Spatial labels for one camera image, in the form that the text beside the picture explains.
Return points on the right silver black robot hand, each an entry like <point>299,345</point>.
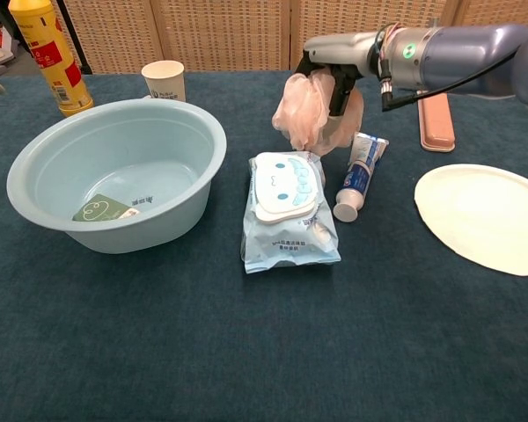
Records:
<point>343,48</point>

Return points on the pink bath loofah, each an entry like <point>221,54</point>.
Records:
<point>299,114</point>

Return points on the white paper cup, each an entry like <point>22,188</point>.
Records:
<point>165,83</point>

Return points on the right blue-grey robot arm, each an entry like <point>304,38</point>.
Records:
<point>466,57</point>

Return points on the light blue plastic basin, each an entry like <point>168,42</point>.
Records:
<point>70,145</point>

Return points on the yellow bottle with green cap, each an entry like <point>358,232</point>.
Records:
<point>48,44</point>

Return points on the black tripod stand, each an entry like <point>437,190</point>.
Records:
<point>77,48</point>

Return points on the wicker folding screen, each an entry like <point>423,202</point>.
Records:
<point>229,31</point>

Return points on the pink toothbrush case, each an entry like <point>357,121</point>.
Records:
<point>437,127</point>

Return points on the blue white toothpaste tube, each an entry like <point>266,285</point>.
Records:
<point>356,178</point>

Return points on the blue wet wipes pack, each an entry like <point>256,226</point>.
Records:
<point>286,246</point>

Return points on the white paper plate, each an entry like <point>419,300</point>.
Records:
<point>479,211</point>

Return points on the dark blue table cloth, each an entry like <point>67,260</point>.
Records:
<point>246,343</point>

